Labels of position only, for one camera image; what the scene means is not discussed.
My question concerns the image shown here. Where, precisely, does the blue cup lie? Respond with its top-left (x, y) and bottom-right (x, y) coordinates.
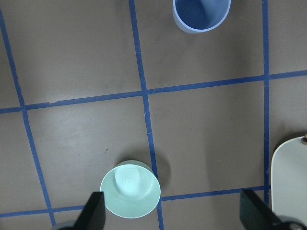
top-left (172, 0), bottom-right (231, 34)

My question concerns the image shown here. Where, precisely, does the mint green bowl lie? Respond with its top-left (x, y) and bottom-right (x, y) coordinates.
top-left (100, 160), bottom-right (161, 219)

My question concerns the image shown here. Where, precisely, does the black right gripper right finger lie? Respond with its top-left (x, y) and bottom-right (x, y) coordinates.
top-left (240, 189), bottom-right (281, 230)

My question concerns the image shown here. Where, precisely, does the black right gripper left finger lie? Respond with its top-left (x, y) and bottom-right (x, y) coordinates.
top-left (72, 192), bottom-right (106, 230)

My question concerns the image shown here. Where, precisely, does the cream white toaster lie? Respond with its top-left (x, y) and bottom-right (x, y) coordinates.
top-left (271, 135), bottom-right (307, 224)

